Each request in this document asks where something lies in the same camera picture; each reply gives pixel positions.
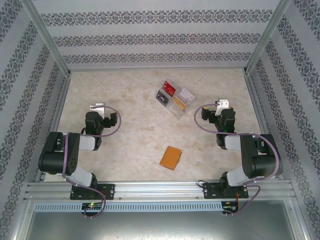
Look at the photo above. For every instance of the orange leather card holder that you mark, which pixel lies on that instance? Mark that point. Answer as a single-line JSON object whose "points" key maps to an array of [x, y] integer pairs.
{"points": [[171, 158]]}

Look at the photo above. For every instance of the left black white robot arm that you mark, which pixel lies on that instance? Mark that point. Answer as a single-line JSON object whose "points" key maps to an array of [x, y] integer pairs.
{"points": [[60, 155]]}

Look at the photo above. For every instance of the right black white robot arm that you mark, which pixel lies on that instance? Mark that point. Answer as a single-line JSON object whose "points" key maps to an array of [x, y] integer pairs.
{"points": [[262, 160]]}

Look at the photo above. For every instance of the white credit card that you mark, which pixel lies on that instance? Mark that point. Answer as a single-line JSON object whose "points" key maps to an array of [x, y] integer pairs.
{"points": [[186, 94]]}

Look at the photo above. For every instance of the gold credit card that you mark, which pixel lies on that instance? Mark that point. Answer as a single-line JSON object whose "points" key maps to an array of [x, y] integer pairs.
{"points": [[178, 102]]}

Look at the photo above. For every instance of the red credit card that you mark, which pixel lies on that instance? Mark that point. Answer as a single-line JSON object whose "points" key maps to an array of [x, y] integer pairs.
{"points": [[169, 90]]}

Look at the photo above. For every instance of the clear acrylic organizer box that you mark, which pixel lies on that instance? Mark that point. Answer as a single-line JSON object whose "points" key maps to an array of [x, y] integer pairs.
{"points": [[178, 113]]}

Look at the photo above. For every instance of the grey metal sheet panel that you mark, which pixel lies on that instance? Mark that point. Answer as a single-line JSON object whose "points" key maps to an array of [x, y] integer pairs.
{"points": [[160, 227]]}

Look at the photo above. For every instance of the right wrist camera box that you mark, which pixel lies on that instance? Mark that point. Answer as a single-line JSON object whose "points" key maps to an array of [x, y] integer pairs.
{"points": [[222, 105]]}

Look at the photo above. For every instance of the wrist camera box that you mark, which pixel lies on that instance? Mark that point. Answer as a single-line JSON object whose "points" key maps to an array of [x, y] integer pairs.
{"points": [[222, 105], [98, 107]]}

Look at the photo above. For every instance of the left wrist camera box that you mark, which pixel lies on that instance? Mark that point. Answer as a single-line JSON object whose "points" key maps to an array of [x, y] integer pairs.
{"points": [[98, 107]]}

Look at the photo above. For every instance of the aluminium table side rail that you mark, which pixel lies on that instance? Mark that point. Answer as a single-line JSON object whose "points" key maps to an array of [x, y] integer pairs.
{"points": [[255, 100], [58, 110]]}

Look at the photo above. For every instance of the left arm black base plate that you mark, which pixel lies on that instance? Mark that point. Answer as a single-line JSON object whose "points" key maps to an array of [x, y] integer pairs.
{"points": [[107, 191]]}

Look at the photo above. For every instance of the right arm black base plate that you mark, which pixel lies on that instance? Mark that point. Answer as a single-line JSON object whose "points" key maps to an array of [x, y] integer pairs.
{"points": [[210, 191]]}

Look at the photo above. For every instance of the aluminium mounting rail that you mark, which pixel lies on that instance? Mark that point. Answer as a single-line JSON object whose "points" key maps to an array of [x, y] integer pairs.
{"points": [[155, 190]]}

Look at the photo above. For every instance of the aluminium frame post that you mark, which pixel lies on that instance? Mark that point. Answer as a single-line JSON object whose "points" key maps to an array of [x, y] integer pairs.
{"points": [[47, 37], [267, 37]]}

